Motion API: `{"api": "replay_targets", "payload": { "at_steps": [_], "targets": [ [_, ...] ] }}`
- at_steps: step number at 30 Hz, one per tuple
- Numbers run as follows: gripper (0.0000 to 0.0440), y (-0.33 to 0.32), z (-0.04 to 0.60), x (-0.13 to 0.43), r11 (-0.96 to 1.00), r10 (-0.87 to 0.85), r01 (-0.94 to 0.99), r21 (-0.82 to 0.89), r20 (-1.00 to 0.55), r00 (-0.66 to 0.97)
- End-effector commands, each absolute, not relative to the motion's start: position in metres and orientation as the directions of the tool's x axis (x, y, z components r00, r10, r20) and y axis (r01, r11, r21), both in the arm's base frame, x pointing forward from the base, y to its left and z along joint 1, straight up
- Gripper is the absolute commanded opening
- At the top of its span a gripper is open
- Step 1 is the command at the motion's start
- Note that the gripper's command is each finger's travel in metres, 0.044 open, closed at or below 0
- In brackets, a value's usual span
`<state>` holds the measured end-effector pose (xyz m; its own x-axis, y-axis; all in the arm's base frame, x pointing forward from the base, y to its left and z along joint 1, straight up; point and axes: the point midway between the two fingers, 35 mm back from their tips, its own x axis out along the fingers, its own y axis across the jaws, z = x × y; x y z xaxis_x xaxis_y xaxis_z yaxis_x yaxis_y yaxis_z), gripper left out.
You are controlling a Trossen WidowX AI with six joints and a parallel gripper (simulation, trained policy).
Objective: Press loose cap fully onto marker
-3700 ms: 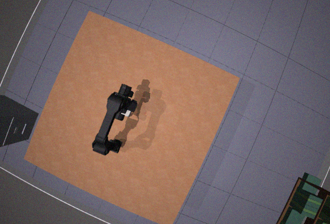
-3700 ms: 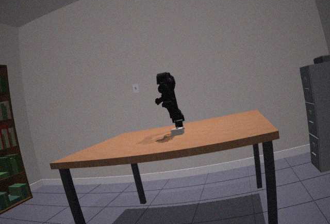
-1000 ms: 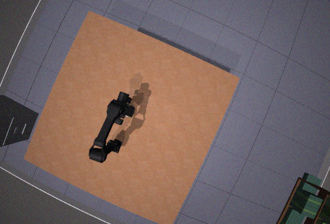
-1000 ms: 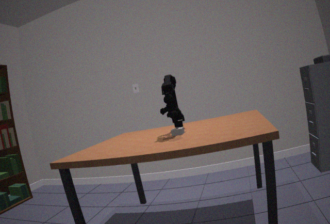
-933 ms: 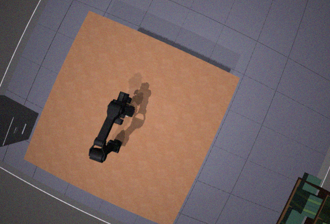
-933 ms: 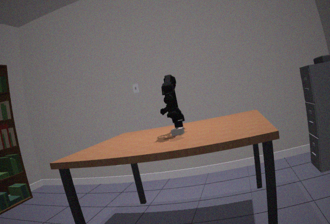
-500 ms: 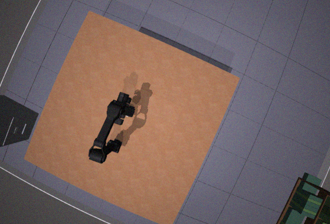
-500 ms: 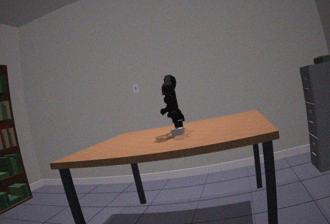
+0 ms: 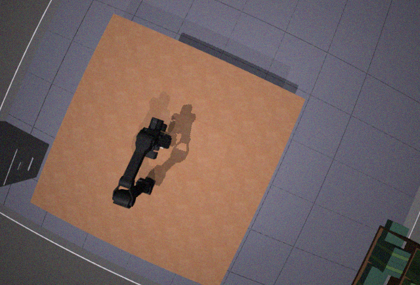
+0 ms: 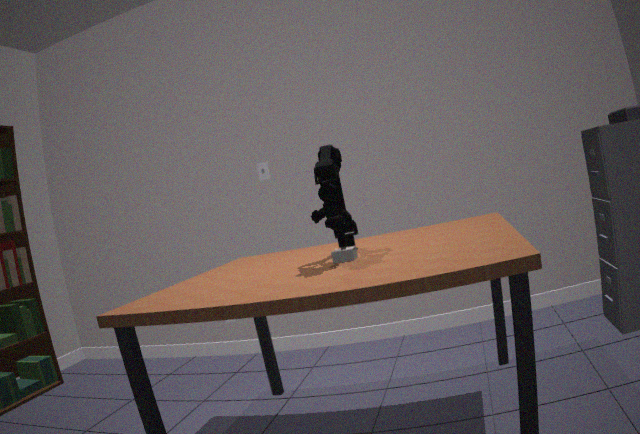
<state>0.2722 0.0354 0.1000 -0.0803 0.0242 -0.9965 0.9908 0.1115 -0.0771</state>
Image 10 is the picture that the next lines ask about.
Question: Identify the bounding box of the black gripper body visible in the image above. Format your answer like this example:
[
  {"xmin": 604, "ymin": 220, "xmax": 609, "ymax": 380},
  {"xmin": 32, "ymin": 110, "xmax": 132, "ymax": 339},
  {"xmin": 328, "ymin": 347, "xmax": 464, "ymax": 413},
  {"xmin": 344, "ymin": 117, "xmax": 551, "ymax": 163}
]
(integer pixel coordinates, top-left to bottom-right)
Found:
[{"xmin": 324, "ymin": 196, "xmax": 347, "ymax": 228}]

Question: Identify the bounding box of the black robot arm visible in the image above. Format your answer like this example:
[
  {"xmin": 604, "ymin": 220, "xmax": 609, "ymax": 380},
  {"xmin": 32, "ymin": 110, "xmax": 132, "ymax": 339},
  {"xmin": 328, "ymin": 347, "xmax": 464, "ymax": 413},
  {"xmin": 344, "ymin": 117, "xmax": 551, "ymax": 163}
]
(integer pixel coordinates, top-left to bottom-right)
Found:
[{"xmin": 311, "ymin": 144, "xmax": 358, "ymax": 248}]

